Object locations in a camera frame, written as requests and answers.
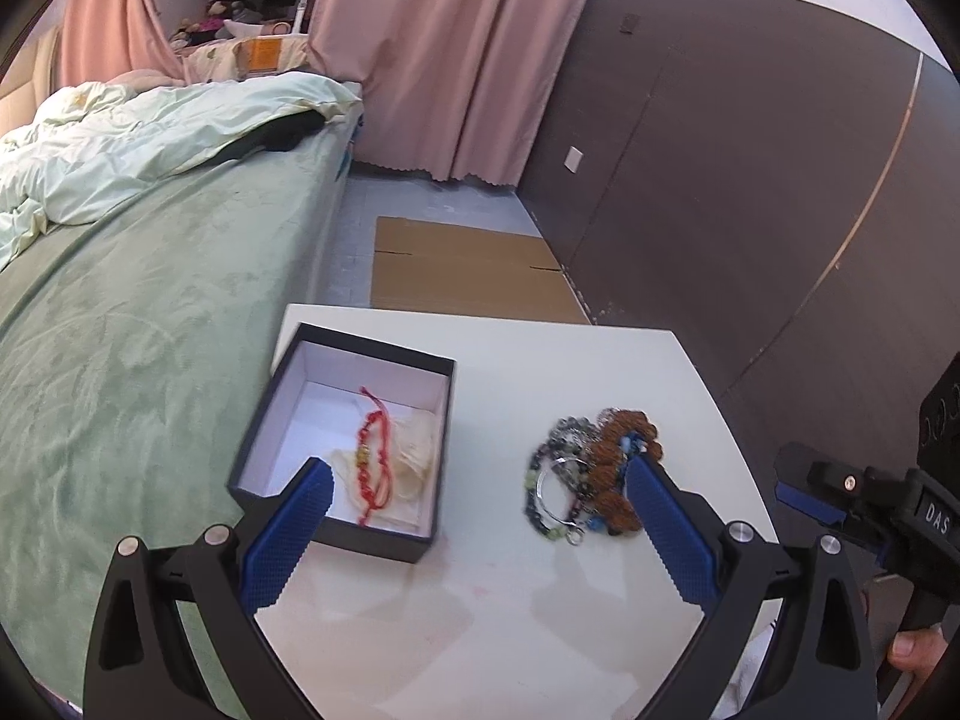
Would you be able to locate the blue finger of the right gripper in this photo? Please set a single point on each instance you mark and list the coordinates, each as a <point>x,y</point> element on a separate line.
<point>807,504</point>

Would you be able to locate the pink curtain left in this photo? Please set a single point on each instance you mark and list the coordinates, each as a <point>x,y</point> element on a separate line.
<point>102,39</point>

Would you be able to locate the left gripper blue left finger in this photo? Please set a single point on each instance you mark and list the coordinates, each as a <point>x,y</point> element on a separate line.
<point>140,663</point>

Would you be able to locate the bed with green sheet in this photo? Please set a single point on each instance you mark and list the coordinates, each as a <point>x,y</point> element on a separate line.
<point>134,351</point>

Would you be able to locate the cream patterned pillow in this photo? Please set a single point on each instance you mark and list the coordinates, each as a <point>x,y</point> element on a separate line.
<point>221,61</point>

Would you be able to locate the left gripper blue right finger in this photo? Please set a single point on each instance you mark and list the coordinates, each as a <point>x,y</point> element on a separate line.
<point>819,662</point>

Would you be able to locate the dark wooden wardrobe panel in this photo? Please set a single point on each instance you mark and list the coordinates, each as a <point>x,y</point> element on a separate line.
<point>777,184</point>

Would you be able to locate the dark garment on bed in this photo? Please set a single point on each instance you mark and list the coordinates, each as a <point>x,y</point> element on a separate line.
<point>280,134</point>

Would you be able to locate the pink curtain right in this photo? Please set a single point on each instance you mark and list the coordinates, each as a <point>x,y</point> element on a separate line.
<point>452,88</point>

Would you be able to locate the flat brown cardboard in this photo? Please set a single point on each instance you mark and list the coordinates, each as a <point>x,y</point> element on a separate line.
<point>465,271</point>

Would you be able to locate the pile of plush toys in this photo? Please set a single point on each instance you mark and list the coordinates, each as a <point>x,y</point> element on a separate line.
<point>222,20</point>

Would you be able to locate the right hand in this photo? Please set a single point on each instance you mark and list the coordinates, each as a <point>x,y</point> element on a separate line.
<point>917,652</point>

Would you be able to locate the black jewelry box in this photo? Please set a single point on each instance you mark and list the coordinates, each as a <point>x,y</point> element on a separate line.
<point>324,385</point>

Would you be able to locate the white wall socket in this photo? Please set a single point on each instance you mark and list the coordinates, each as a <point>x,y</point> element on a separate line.
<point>572,160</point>

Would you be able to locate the orange box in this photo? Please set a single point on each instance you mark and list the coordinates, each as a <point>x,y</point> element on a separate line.
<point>263,54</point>

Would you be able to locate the pink curtain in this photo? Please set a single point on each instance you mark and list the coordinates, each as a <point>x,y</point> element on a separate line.
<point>452,88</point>
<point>102,39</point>

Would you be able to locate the pale green duvet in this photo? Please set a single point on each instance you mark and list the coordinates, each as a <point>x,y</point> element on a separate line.
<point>93,146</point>

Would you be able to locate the white sheer pouch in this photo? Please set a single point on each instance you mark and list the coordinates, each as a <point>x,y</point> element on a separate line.
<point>387,472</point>

